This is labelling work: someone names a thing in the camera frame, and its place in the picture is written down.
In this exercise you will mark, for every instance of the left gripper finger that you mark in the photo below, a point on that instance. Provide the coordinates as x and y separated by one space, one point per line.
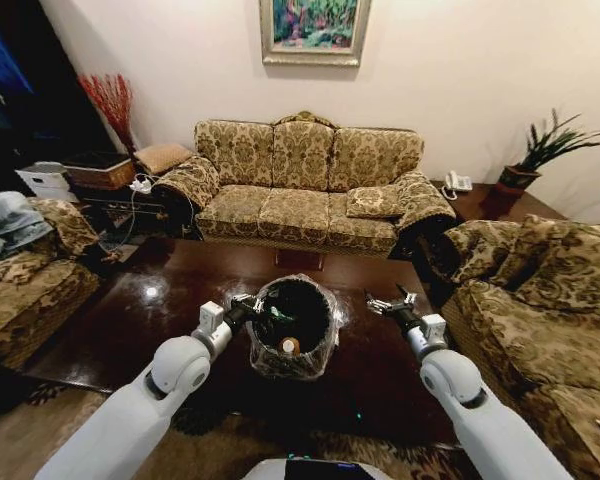
266 314
250 301

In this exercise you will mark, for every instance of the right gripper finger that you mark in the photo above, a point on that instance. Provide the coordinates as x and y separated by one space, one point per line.
407 296
376 303

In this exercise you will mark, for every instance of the black bin with clear liner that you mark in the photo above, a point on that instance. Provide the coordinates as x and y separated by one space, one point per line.
325 310

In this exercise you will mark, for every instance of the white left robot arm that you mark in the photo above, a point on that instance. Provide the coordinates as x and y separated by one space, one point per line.
140 410

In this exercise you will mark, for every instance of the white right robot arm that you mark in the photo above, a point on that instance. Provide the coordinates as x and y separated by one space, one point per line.
480 415

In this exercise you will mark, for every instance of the green crumpled wrapper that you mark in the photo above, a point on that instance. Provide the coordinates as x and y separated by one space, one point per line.
279 313

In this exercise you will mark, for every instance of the small bottle with tan cap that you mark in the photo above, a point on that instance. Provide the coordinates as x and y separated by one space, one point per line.
290 345

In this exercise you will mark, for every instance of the gold patterned square cushion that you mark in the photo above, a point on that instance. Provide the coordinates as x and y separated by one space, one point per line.
375 202

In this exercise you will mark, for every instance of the gold patterned three-seat sofa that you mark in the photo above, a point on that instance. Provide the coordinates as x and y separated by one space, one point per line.
300 210

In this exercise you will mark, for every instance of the white desk telephone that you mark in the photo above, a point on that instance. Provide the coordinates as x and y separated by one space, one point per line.
457 184

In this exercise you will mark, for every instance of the dark wooden corner table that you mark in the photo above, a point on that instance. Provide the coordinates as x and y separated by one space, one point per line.
490 205

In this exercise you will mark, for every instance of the gold patterned armchair with cushion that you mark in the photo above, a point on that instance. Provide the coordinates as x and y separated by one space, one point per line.
530 350

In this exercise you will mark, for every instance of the dark wooden side cabinet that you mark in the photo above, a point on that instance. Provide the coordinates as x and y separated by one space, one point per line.
130 210

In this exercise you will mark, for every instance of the white power adapter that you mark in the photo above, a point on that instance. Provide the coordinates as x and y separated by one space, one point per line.
141 185

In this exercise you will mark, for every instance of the large gold patterned cushion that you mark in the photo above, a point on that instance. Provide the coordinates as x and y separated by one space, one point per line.
565 260

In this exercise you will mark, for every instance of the white robot front shell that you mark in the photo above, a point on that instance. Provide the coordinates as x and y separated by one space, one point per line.
310 470

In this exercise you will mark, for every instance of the tan checked cushion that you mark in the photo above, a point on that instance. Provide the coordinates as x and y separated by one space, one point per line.
162 157

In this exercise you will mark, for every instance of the brown wicker basket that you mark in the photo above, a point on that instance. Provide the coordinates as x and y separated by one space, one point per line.
100 172

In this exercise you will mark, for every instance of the green potted plant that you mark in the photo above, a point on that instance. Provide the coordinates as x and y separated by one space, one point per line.
545 145

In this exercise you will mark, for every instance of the gold patterned armchair with cloth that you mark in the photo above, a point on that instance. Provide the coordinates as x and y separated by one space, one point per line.
25 300

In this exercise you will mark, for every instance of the white storage box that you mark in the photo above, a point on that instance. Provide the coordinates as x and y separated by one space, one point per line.
47 180

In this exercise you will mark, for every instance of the red dried branches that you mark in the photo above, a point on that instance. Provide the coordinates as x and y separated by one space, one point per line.
112 105

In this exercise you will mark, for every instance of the pale blue cloth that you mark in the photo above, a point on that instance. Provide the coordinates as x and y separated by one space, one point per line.
10 220

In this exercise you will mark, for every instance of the framed colourful painting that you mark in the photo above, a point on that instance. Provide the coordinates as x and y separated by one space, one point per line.
315 25

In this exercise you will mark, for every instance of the blue cabinet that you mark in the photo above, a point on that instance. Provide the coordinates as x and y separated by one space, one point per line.
0 65

